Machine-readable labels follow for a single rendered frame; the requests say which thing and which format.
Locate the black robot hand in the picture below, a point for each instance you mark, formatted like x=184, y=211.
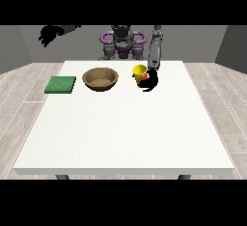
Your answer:
x=49, y=35
x=151, y=81

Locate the yellow cup with melon print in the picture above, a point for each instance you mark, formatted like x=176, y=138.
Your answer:
x=140, y=73

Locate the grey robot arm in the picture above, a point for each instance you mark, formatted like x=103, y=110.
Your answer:
x=69, y=28
x=155, y=48

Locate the green square pad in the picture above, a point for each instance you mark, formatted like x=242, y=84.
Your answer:
x=60, y=84

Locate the brown wooden bowl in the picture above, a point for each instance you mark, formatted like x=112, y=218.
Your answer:
x=100, y=79

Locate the grey robot trunk purple rings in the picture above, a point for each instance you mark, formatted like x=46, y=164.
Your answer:
x=122, y=44

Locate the dark table leg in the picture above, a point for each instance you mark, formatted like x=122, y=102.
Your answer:
x=62, y=177
x=184, y=177

